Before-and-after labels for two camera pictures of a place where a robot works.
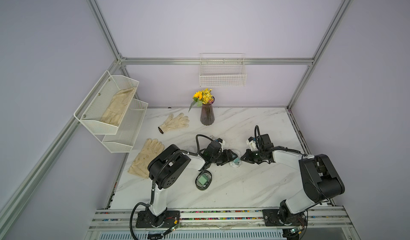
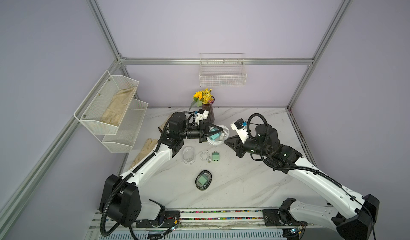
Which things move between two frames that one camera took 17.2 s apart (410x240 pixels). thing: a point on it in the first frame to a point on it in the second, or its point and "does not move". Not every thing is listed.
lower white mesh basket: x=123 y=141 does not move
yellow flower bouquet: x=204 y=96 does not move
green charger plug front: x=203 y=179 does not move
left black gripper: x=227 y=157 to x=204 y=131
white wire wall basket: x=222 y=69 does not move
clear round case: x=236 y=162 to x=225 y=134
